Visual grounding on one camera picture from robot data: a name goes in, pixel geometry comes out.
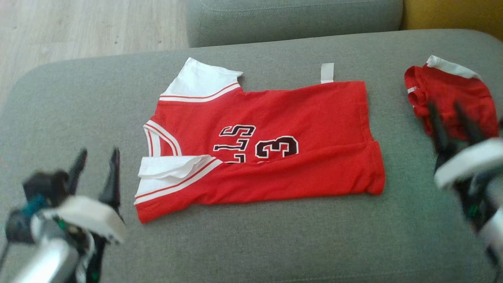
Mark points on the red basketball shorts white stripe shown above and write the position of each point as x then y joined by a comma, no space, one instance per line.
452,90

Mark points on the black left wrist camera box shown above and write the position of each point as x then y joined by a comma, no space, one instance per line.
45,184

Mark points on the grey fabric sofa seat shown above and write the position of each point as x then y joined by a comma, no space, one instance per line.
275,236

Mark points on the grey sofa back cushion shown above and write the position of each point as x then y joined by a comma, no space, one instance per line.
294,21

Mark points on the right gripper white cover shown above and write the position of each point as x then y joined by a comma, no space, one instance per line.
467,161

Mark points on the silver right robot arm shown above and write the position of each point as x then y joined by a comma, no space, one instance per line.
494,236

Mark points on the yellow cushion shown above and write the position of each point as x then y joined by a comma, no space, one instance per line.
452,13

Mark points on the red white basketball jersey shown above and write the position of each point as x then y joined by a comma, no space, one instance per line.
306,114

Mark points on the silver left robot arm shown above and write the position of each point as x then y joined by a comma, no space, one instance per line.
47,259

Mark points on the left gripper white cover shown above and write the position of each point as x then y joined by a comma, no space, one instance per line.
90,216

